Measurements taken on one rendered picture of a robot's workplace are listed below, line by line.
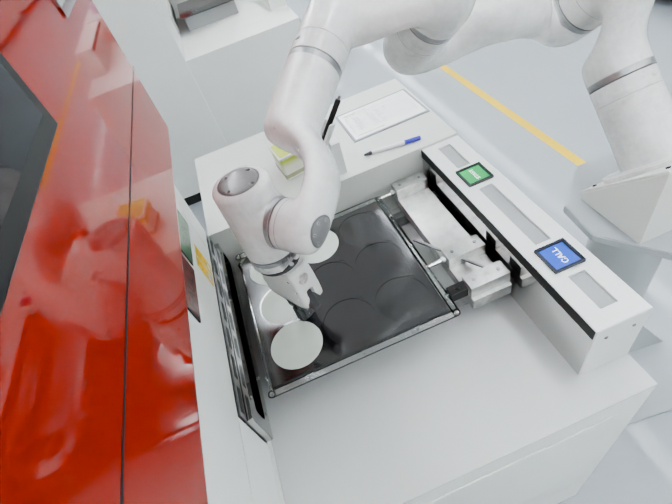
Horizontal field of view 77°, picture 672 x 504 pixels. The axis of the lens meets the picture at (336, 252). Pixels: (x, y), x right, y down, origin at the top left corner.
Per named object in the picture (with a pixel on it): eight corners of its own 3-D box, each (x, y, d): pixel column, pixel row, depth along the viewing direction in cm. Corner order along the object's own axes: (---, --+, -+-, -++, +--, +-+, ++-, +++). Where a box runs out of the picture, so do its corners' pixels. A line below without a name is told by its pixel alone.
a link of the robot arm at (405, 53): (642, 5, 82) (575, 51, 98) (622, -53, 82) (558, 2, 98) (422, 47, 68) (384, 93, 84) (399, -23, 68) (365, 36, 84)
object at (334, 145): (325, 182, 98) (310, 133, 89) (320, 174, 101) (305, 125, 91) (349, 172, 99) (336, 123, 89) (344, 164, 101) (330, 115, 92)
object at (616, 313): (579, 376, 71) (597, 334, 61) (426, 194, 109) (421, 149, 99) (629, 354, 72) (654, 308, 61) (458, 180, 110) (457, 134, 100)
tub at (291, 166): (287, 183, 102) (278, 160, 97) (276, 168, 107) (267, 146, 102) (315, 169, 103) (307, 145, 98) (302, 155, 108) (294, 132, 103)
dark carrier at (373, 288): (273, 389, 74) (272, 388, 74) (240, 260, 98) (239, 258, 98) (449, 311, 77) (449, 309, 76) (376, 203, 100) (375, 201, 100)
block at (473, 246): (449, 269, 84) (449, 259, 82) (441, 257, 87) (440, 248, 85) (485, 253, 85) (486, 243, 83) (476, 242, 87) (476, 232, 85)
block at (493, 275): (471, 298, 79) (471, 288, 77) (461, 285, 81) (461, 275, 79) (509, 281, 79) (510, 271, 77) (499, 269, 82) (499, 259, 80)
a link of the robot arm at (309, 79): (388, 85, 67) (327, 266, 61) (304, 83, 74) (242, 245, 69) (370, 44, 59) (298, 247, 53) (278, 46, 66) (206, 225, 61)
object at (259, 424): (265, 443, 73) (243, 423, 66) (228, 270, 104) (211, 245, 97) (274, 439, 73) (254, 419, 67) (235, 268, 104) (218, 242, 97)
